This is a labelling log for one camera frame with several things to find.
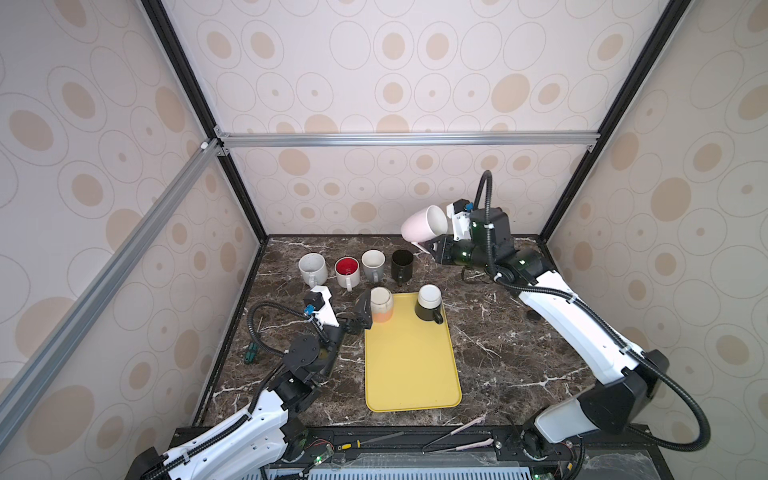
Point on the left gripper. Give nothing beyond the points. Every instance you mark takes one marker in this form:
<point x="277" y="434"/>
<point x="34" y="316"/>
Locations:
<point x="364" y="318"/>

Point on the white mug red inside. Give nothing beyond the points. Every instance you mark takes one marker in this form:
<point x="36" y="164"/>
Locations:
<point x="348" y="273"/>

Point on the grey mug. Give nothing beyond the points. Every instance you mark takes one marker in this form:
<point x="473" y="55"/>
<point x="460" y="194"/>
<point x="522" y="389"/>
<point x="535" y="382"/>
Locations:
<point x="373" y="263"/>

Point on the pink mug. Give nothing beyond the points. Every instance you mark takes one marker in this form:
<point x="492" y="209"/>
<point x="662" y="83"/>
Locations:
<point x="424" y="226"/>

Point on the white speckled mug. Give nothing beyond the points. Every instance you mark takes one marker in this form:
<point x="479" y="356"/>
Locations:
<point x="313" y="269"/>

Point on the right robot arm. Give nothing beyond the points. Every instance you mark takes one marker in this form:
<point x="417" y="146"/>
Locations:
<point x="627" y="377"/>

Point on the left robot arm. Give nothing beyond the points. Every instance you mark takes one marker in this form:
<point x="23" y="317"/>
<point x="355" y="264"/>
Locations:
<point x="262" y="432"/>

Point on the cream and peach mug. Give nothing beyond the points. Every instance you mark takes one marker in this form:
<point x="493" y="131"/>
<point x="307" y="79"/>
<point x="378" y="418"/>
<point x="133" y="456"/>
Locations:
<point x="382" y="304"/>

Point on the black mug white base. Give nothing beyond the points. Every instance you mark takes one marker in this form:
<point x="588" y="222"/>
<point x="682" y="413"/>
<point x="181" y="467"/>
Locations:
<point x="429" y="304"/>

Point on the yellow plastic tray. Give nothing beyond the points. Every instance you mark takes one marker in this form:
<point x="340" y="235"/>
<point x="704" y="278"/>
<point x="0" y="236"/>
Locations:
<point x="409" y="363"/>

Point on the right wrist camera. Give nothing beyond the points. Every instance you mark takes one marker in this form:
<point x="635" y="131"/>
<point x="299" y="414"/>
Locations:
<point x="458" y="213"/>

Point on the green handled screwdriver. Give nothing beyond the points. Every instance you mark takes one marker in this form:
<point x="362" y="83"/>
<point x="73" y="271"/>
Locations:
<point x="251" y="352"/>

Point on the yellow handled screwdriver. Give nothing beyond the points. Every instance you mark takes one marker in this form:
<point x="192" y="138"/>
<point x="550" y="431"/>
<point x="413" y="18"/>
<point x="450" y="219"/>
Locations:
<point x="360" y="443"/>

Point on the black base frame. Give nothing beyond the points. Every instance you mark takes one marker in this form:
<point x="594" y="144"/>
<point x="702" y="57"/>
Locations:
<point x="626" y="454"/>

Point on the pink handled tweezers upper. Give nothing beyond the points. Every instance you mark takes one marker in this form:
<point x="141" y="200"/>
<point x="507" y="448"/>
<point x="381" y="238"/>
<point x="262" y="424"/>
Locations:
<point x="467" y="425"/>

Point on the pink handled tweezers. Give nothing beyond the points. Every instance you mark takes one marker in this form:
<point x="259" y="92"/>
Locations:
<point x="467" y="425"/>
<point x="480" y="444"/>

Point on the horizontal aluminium rail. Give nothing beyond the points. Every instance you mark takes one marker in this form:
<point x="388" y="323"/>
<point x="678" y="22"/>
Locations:
<point x="321" y="140"/>

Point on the pink handled tweezers lower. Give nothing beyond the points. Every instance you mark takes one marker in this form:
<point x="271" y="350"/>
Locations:
<point x="480" y="444"/>

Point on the left slanted aluminium rail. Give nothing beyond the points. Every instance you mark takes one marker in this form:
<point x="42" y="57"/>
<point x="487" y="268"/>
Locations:
<point x="34" y="379"/>

